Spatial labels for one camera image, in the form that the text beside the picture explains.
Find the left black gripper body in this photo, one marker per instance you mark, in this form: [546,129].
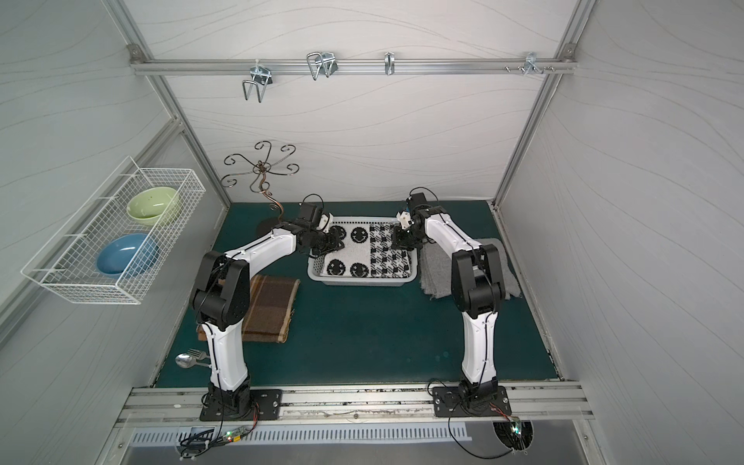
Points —
[324,240]

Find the double prong metal hook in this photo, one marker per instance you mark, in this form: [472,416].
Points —
[259,79]

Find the brown plaid scarf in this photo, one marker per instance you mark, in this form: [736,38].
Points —
[271,309]

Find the white slotted cable duct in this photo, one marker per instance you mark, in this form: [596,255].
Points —
[317,434]

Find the grey fuzzy scarf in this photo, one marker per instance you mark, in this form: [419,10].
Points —
[435,270]

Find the aluminium top rail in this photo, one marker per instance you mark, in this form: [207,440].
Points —
[346,67]

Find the bronze scroll jewelry stand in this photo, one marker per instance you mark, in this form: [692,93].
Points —
[262,169]

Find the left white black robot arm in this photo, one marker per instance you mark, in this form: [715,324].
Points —
[221,293]

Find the small flat metal hook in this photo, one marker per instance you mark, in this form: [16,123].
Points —
[389,63]

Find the black mounting plate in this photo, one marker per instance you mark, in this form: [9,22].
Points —
[236,406]
[451,402]

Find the looped metal hook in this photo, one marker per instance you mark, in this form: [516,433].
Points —
[321,64]

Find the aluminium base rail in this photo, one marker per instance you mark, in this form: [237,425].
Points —
[358,404]

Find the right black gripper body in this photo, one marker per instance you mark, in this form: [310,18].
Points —
[404,236]

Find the white black smiley scarf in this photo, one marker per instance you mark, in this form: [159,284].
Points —
[367,253]

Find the right end metal hook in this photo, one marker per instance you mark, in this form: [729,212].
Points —
[530,66]

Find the metal fork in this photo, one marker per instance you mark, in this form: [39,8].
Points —
[197,354]

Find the metal spoon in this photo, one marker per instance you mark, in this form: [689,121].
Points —
[187,361]

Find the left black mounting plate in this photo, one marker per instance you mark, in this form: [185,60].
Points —
[236,406]

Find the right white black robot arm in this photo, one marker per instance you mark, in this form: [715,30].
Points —
[477,287]

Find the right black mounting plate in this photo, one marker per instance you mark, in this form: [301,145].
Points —
[451,402]

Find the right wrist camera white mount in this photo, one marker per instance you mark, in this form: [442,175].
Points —
[405,220]

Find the white wire wall basket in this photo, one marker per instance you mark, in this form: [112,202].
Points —
[66,264]

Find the white perforated plastic basket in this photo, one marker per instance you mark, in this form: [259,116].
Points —
[314,264]

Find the blue ceramic bowl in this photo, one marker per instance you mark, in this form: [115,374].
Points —
[128,256]

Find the green ceramic bowl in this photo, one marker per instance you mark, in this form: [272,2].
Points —
[158,206]

